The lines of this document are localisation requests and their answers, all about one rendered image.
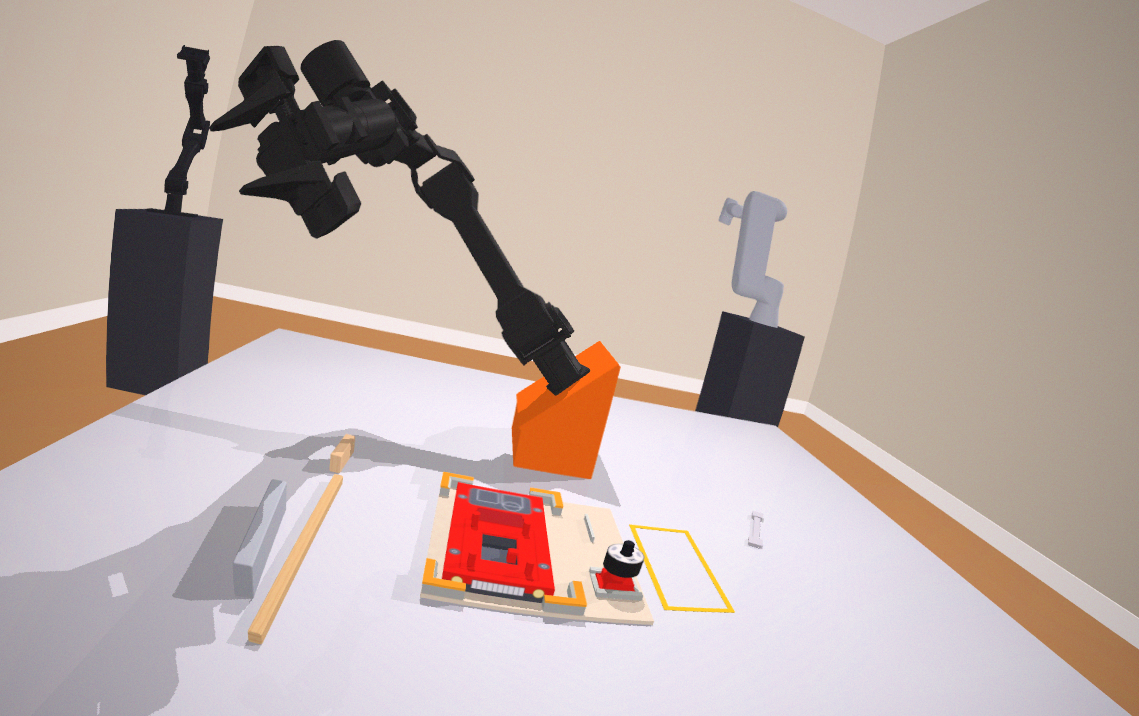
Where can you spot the long tan wooden bar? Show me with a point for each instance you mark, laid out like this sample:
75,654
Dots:
272,603

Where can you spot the yellow rectangular outline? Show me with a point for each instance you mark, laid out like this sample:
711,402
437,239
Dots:
657,586

